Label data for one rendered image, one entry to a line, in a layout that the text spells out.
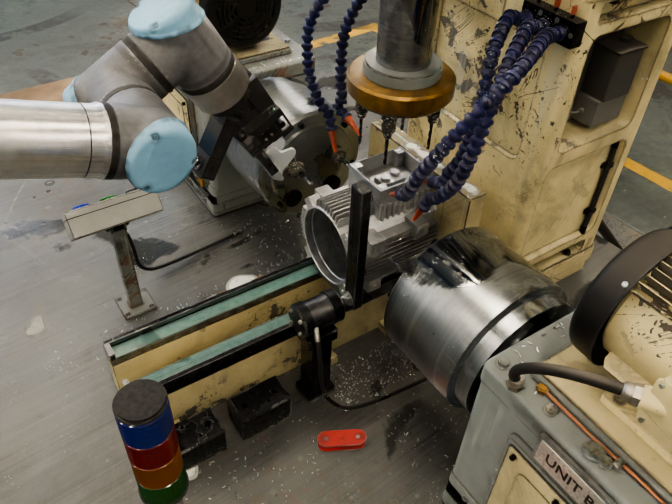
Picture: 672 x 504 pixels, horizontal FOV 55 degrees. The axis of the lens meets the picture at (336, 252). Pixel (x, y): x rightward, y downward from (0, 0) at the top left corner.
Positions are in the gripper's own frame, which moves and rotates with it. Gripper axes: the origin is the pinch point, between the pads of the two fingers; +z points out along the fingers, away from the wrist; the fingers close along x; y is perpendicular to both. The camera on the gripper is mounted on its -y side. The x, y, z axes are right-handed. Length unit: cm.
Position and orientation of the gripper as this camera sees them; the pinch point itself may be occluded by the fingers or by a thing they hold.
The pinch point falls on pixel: (275, 177)
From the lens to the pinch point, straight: 113.9
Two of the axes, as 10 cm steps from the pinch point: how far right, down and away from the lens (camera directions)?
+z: 3.8, 4.7, 7.9
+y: 7.4, -6.7, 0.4
